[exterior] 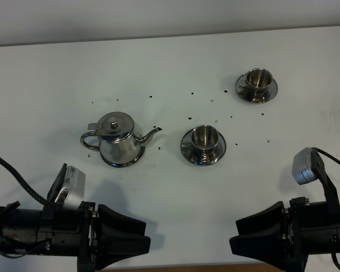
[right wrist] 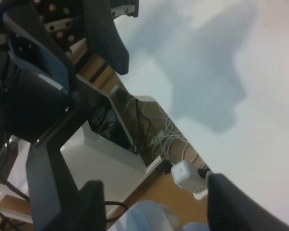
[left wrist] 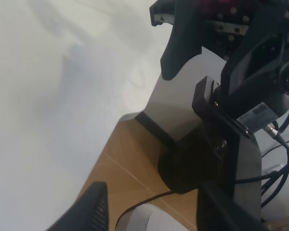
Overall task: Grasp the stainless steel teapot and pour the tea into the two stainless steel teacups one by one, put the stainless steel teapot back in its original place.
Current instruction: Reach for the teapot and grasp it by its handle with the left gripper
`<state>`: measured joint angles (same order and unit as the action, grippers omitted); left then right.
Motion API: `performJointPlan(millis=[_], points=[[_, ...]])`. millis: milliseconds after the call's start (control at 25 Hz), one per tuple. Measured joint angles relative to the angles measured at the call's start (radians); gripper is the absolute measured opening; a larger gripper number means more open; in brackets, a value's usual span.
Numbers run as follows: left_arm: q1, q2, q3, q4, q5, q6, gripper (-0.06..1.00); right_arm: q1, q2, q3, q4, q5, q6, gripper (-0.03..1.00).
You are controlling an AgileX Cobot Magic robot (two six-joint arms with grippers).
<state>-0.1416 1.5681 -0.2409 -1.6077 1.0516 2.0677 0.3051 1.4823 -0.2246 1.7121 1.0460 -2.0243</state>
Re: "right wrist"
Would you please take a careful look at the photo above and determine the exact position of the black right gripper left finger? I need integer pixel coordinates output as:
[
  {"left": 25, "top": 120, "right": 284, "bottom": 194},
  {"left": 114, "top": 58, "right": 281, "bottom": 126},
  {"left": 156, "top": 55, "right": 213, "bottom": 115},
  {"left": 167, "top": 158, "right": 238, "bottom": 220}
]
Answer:
[{"left": 83, "top": 0, "right": 129, "bottom": 75}]

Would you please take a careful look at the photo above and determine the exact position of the blue jeans knee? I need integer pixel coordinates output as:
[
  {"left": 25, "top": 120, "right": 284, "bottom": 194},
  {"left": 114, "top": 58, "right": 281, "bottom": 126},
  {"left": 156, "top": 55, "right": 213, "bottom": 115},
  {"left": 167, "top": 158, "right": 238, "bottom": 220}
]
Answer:
[{"left": 109, "top": 200, "right": 209, "bottom": 231}]

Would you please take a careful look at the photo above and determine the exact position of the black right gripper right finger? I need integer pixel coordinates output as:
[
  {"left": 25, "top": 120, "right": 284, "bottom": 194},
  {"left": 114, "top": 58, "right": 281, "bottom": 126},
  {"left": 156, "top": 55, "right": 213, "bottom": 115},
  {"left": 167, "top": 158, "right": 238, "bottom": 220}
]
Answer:
[{"left": 208, "top": 174, "right": 289, "bottom": 231}]

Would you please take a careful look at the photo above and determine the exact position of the white power adapter box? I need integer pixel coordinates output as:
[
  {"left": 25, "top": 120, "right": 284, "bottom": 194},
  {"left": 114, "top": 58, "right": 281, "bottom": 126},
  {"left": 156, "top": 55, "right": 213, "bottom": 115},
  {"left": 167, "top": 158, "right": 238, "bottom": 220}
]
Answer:
[{"left": 171, "top": 160, "right": 212, "bottom": 201}]

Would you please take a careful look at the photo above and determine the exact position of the white cable bundle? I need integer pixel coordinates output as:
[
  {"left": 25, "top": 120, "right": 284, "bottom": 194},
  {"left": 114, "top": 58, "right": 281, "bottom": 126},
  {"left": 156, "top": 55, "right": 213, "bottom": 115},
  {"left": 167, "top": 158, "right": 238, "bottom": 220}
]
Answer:
[{"left": 125, "top": 100, "right": 208, "bottom": 169}]

